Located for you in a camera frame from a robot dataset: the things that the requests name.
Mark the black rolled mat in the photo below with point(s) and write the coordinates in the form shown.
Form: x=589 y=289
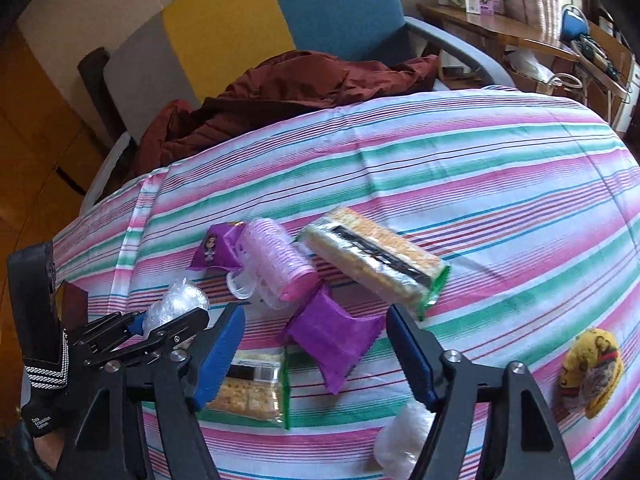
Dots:
x=92 y=75

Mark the wooden wardrobe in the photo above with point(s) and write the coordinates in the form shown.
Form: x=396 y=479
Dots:
x=30 y=135

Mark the clear plastic wrap ball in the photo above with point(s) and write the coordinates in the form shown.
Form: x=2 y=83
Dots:
x=402 y=440
x=177 y=300

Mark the rice cracker packet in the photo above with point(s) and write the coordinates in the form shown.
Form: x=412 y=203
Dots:
x=250 y=390
x=370 y=260

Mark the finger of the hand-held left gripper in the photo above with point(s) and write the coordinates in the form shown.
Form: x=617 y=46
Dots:
x=135 y=327
x=175 y=327

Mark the wooden side table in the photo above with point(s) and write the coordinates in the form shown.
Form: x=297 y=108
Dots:
x=500 y=25

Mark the yellow knitted sock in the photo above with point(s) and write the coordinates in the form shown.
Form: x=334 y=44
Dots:
x=595 y=360

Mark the grey yellow blue armchair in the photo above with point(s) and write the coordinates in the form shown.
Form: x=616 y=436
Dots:
x=225 y=25

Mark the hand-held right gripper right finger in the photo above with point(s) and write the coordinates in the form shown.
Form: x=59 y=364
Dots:
x=412 y=355

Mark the striped pink green tablecloth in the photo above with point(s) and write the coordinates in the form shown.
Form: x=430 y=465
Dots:
x=450 y=185

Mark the small pink box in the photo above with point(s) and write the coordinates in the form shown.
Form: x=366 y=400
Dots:
x=490 y=1

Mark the tan basket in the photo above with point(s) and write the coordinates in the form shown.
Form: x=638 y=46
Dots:
x=525 y=67

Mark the blue round container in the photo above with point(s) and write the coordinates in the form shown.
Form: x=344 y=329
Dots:
x=572 y=22

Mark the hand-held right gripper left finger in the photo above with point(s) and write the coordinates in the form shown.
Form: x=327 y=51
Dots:
x=220 y=355

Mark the purple snack packet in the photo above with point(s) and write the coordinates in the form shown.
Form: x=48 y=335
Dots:
x=330 y=340
x=215 y=250

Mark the pink hair rollers pack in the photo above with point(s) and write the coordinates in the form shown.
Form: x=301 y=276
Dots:
x=280 y=260

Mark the maroon jacket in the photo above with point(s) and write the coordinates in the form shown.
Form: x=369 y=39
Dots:
x=280 y=90

